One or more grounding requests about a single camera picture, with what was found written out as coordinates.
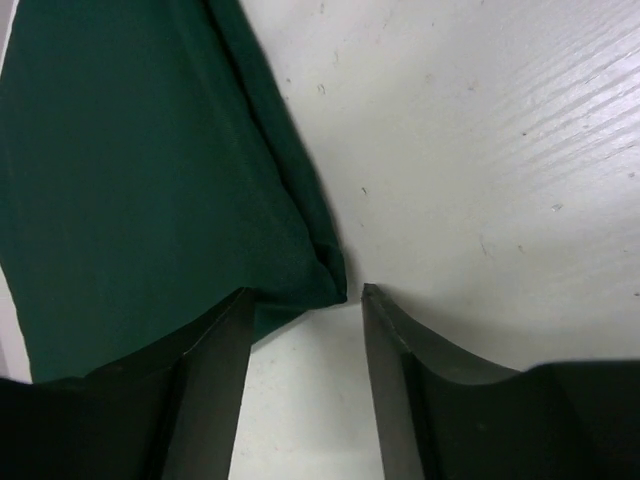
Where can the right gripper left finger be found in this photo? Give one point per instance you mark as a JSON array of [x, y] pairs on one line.
[[167, 411]]

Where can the dark green cloth napkin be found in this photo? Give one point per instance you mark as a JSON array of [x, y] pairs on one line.
[[149, 168]]

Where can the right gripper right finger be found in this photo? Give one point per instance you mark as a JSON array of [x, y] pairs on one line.
[[445, 413]]

